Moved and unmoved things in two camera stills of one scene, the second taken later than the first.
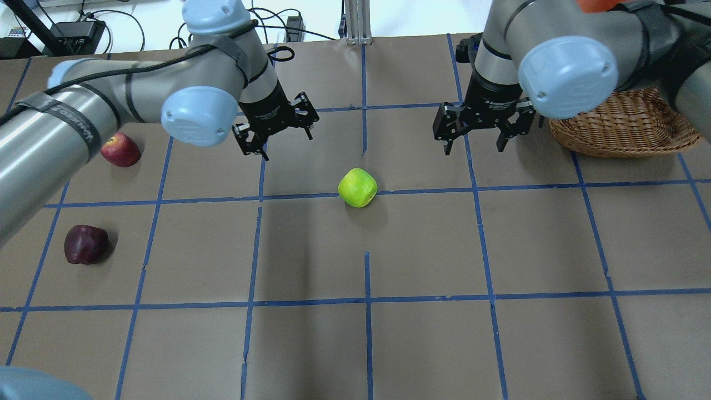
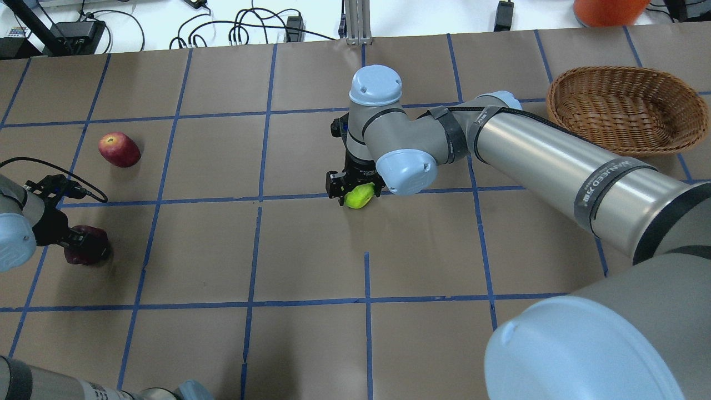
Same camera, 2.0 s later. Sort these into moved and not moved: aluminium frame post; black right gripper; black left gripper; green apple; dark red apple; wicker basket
Moved: black right gripper; black left gripper
Not moved: green apple; dark red apple; wicker basket; aluminium frame post
